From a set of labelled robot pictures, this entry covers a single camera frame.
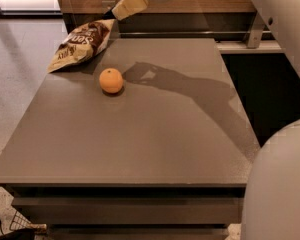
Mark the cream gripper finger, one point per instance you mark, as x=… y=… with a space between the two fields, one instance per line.
x=126 y=8

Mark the blue rxbar blueberry wrapper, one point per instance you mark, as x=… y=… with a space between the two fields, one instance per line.
x=108 y=15

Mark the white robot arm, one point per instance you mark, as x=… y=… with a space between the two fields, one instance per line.
x=270 y=88

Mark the brown chip bag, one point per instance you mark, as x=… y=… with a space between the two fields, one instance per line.
x=82 y=44

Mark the orange fruit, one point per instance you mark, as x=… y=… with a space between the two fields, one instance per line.
x=111 y=80

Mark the grey drawer cabinet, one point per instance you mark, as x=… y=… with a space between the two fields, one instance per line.
x=167 y=157

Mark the metal rail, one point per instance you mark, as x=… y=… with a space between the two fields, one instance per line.
x=233 y=35

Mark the right metal bracket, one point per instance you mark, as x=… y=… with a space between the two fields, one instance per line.
x=255 y=32

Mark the black wire basket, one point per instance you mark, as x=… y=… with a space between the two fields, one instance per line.
x=22 y=229

